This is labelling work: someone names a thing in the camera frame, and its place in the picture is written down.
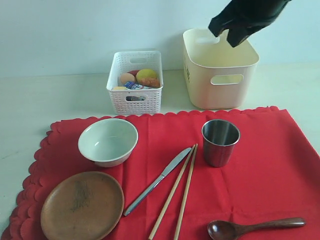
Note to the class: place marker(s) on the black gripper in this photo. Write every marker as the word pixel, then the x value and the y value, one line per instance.
pixel 242 17

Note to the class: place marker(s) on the fried chicken piece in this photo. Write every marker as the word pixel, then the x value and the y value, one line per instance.
pixel 149 82

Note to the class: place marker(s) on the yellow lemon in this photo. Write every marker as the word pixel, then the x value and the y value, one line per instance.
pixel 146 73

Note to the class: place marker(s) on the red sausage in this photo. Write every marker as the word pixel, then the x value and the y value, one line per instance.
pixel 133 72

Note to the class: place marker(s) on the stainless steel cup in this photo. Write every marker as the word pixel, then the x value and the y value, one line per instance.
pixel 219 139

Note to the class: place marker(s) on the blue white milk carton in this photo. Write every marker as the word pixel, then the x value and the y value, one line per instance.
pixel 135 86

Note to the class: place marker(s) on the brown egg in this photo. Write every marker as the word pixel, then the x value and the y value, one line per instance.
pixel 127 77

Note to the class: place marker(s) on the wooden chopstick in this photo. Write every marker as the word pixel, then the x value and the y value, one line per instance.
pixel 170 196
pixel 185 194

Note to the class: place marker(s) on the yellow cheese wedge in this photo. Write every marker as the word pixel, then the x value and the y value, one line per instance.
pixel 119 88

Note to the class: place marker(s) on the pale green ceramic bowl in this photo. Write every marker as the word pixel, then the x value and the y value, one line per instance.
pixel 108 142

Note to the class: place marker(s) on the dark wooden spoon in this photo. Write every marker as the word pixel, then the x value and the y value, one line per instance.
pixel 226 230

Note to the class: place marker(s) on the cream plastic bin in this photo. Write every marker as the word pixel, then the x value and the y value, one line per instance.
pixel 216 74

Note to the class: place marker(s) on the white perforated plastic basket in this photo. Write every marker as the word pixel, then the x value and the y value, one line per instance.
pixel 135 82

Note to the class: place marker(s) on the red scalloped cloth mat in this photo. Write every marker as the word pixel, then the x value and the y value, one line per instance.
pixel 273 172

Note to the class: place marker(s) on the silver table knife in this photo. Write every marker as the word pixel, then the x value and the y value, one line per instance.
pixel 172 164

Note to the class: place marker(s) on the brown wooden plate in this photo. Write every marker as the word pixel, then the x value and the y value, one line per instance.
pixel 85 206

